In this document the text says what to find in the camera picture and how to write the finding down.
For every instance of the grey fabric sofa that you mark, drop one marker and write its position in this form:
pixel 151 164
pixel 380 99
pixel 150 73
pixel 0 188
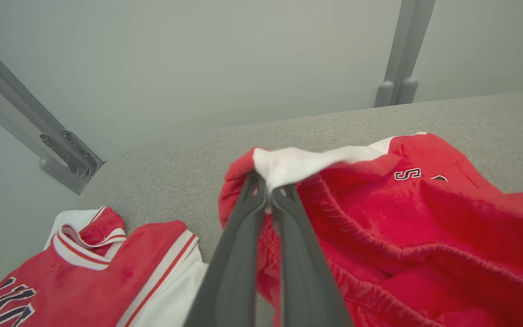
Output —
pixel 316 127

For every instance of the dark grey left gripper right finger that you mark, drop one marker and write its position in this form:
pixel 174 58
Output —
pixel 302 272

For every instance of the red shorts with white waistband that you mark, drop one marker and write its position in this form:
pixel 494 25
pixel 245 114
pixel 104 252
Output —
pixel 407 227

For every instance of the grey metal frame post with bracket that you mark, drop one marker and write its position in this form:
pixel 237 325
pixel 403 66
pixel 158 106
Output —
pixel 39 122

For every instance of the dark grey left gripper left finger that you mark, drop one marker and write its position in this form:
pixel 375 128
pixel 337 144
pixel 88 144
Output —
pixel 236 254

